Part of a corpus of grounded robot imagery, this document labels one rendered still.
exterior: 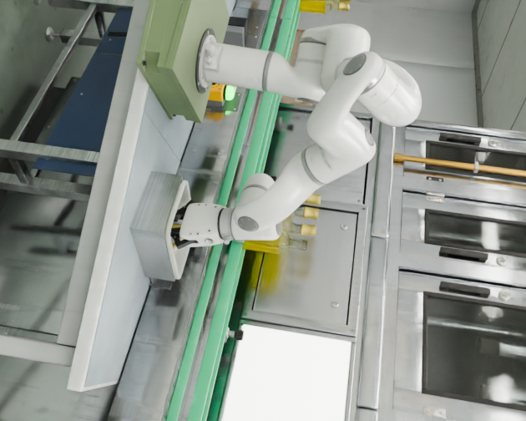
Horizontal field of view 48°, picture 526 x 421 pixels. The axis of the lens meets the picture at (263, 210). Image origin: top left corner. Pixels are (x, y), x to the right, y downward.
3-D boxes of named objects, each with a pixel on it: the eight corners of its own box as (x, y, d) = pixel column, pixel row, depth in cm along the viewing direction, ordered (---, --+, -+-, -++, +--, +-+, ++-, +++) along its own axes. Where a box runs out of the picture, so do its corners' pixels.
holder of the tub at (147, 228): (148, 286, 154) (177, 291, 153) (128, 227, 132) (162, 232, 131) (165, 234, 164) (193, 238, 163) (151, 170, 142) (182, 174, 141)
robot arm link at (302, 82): (259, 92, 136) (327, 103, 134) (270, 35, 135) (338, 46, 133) (265, 97, 146) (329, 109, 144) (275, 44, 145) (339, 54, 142)
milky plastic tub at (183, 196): (146, 278, 150) (179, 283, 149) (130, 228, 132) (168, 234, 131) (164, 224, 160) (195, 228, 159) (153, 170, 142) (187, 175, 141)
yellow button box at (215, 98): (199, 105, 181) (222, 108, 181) (197, 87, 175) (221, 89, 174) (204, 90, 185) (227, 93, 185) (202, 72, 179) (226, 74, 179)
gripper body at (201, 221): (229, 251, 136) (185, 250, 140) (238, 215, 142) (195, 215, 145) (219, 233, 130) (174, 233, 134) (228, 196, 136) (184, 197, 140)
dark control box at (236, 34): (219, 49, 197) (243, 52, 196) (217, 29, 191) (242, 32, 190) (224, 34, 202) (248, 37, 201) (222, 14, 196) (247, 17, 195)
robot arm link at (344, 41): (344, 93, 121) (360, 13, 119) (282, 92, 141) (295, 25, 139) (378, 102, 126) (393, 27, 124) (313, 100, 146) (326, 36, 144)
